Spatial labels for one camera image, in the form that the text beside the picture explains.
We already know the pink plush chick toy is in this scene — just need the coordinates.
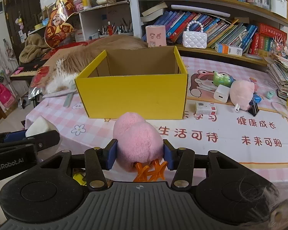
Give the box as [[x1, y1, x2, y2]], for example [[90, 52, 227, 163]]
[[113, 112, 168, 182]]

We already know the pink plush pig toy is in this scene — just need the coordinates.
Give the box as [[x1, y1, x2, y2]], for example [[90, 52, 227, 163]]
[[229, 80, 258, 111]]

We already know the green frog toy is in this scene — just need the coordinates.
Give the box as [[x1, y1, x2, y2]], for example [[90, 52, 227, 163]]
[[213, 72, 235, 88]]

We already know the small white medicine box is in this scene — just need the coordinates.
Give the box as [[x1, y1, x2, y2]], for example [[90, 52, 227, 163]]
[[195, 101, 217, 115]]

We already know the pink checkered tablecloth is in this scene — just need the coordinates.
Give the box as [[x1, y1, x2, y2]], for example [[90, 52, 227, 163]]
[[25, 57, 288, 182]]

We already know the white charger plug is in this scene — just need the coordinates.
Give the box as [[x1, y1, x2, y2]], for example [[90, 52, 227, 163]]
[[213, 85, 230, 103]]

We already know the yellow cardboard box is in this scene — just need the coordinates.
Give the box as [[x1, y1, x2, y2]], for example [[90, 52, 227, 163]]
[[75, 46, 188, 119]]

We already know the blue black small clip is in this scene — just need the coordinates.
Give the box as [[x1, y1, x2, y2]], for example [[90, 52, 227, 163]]
[[248, 97, 261, 117]]

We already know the orange and white cat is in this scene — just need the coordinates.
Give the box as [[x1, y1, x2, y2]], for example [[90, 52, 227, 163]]
[[40, 35, 148, 95]]

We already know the olive green blanket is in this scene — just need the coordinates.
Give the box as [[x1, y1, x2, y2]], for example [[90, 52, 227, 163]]
[[19, 34, 50, 63]]

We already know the orange and blue small box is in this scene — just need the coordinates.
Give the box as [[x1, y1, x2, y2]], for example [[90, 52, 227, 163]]
[[215, 44, 243, 56]]

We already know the white quilted pearl handbag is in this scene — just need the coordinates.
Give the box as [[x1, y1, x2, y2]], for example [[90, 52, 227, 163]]
[[183, 20, 208, 49]]

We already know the pink cartoon cup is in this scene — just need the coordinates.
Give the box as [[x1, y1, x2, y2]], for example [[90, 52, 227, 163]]
[[146, 25, 167, 47]]

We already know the red foil cartoon balloon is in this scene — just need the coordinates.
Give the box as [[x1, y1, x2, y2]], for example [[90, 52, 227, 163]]
[[45, 0, 76, 48]]

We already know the stack of paper booklets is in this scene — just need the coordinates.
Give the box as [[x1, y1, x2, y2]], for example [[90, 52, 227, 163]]
[[265, 54, 288, 100]]

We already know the red dictionary book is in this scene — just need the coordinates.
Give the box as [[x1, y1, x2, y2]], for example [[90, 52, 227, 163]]
[[257, 23, 287, 42]]

